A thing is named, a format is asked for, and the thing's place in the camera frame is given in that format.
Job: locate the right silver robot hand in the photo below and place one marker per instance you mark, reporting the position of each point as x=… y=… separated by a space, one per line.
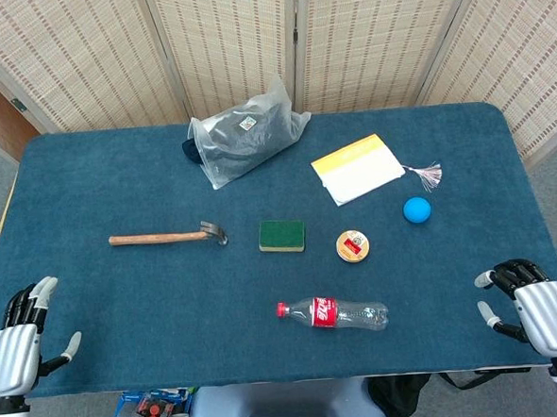
x=547 y=315

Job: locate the plastic bag of parts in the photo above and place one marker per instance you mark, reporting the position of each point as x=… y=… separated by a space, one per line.
x=147 y=415

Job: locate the woven folding screen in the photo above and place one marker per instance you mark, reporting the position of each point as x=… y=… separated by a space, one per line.
x=372 y=37

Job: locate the yellow and white booklet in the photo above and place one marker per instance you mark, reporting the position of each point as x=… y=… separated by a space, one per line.
x=358 y=168

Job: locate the blue table cloth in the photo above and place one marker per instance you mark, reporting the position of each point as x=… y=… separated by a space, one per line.
x=123 y=298

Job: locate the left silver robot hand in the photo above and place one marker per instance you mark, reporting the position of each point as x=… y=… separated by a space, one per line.
x=10 y=355

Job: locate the green scouring sponge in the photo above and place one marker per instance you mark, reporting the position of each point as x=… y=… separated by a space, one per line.
x=281 y=235

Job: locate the pink white tassel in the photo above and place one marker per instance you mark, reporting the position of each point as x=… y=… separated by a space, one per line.
x=429 y=176

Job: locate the clear plastic cola bottle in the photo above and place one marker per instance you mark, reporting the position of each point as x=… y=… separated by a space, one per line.
x=334 y=313

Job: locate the clear bag with dark cloth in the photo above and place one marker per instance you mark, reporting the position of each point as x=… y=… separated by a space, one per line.
x=246 y=137

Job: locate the blue ball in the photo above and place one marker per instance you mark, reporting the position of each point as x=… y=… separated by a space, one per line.
x=417 y=209

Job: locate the round yellow tin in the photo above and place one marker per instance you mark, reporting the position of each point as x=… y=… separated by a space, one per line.
x=352 y=246

